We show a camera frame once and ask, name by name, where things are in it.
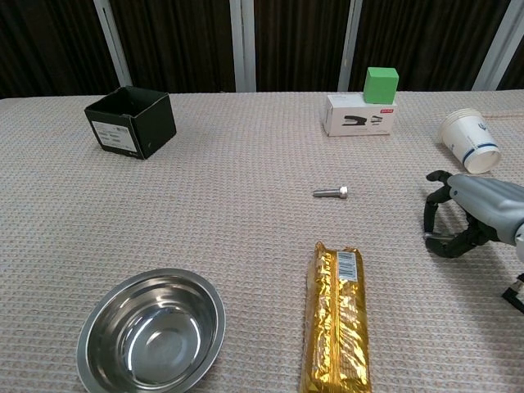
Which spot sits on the white metal frame post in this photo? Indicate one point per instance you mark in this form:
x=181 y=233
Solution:
x=350 y=41
x=112 y=45
x=497 y=45
x=245 y=41

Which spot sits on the green cube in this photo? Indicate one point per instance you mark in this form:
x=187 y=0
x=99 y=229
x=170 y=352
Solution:
x=380 y=86

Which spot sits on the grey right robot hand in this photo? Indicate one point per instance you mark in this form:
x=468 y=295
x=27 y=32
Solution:
x=487 y=200

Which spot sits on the stainless steel bowl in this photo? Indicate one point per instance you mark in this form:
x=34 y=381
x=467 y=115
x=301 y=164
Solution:
x=151 y=327

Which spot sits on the gold foil snack packet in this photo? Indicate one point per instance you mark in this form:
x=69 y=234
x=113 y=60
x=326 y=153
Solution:
x=335 y=319

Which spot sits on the white paper cup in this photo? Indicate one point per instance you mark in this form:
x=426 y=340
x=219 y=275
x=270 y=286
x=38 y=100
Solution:
x=471 y=139
x=441 y=127
x=444 y=129
x=448 y=132

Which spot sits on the beige woven tablecloth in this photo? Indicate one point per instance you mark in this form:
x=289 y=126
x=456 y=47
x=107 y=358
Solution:
x=245 y=204

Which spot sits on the white stapler box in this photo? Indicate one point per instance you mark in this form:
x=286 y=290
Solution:
x=360 y=123

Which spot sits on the black curtain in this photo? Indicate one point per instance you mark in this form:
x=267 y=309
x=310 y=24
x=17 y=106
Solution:
x=184 y=41

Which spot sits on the black open cardboard box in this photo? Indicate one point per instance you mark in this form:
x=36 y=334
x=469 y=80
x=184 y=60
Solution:
x=155 y=127

